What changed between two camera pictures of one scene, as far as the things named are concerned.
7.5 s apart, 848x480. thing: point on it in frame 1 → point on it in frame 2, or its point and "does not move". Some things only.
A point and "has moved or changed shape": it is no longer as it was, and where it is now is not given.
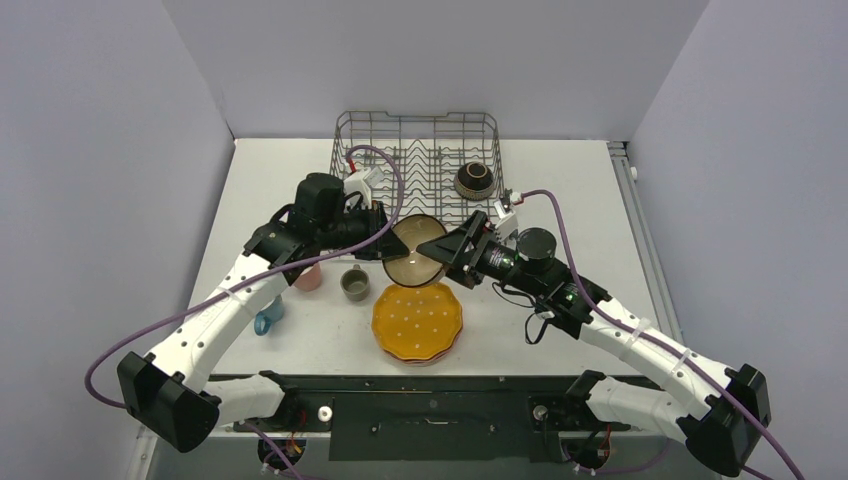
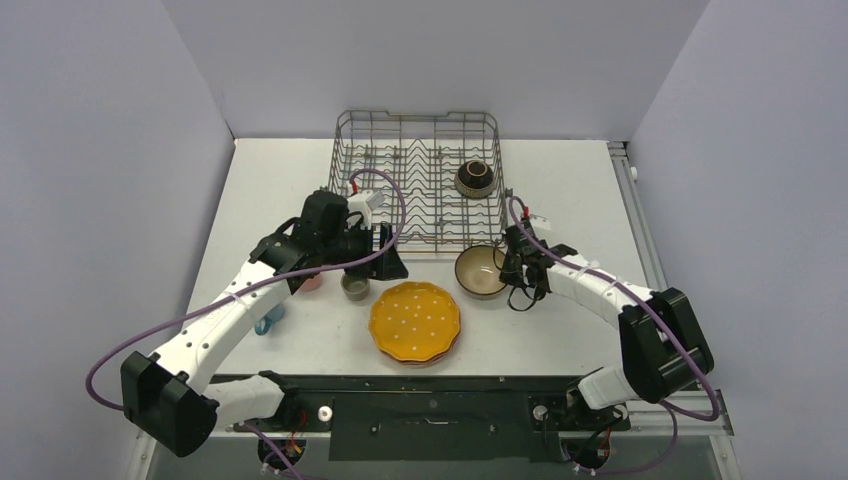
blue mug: (267, 315) does not move
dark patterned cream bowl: (474, 181) does not move
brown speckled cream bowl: (414, 268) has moved or changed shape
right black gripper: (472, 250) → (515, 263)
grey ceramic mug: (355, 283) does not move
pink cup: (310, 278) does not move
